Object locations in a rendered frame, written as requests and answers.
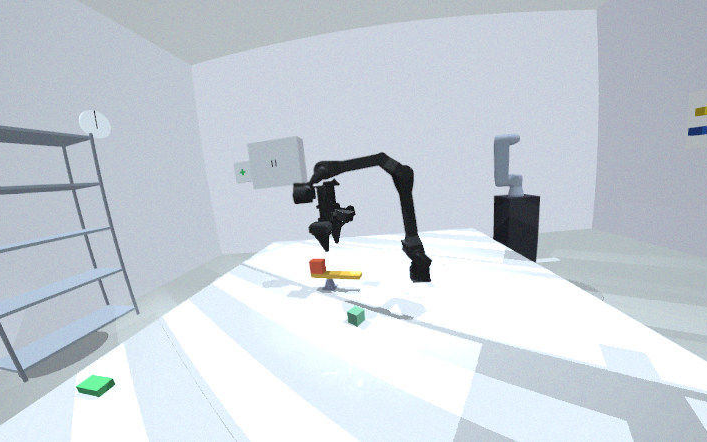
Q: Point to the mint green block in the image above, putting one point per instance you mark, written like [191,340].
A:
[356,315]

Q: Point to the yellow bar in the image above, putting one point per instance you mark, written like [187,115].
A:
[317,269]

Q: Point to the green flat block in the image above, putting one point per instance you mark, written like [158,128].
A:
[95,385]

